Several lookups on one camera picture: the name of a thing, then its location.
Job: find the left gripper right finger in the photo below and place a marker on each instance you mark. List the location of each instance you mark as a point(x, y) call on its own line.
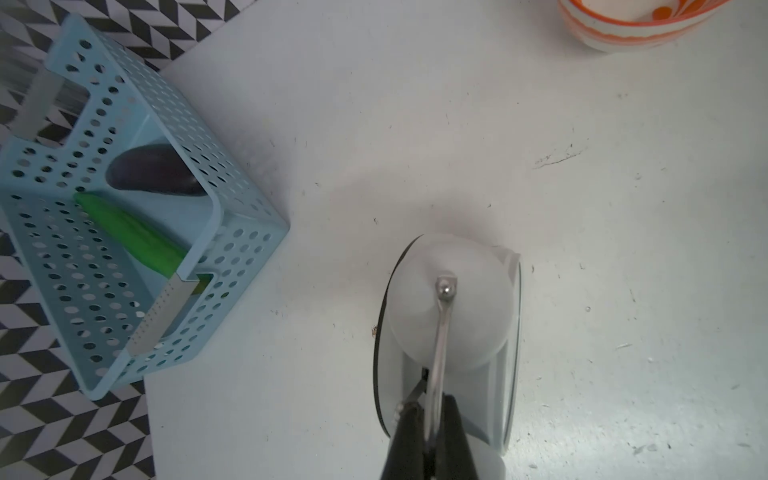
point(453, 458)

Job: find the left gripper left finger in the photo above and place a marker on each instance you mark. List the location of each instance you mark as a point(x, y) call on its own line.
point(405, 459)

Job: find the white twin-bell alarm clock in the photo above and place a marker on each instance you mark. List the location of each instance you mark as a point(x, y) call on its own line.
point(449, 324)

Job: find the green cucumber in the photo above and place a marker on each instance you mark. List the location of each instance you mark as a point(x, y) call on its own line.
point(143, 241)

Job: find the light blue perforated basket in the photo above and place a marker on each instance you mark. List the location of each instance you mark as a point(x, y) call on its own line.
point(116, 319)

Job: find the dark purple eggplant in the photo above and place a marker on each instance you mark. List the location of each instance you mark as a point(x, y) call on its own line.
point(154, 168)

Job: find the orange white patterned bowl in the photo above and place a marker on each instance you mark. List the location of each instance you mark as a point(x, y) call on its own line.
point(624, 26)

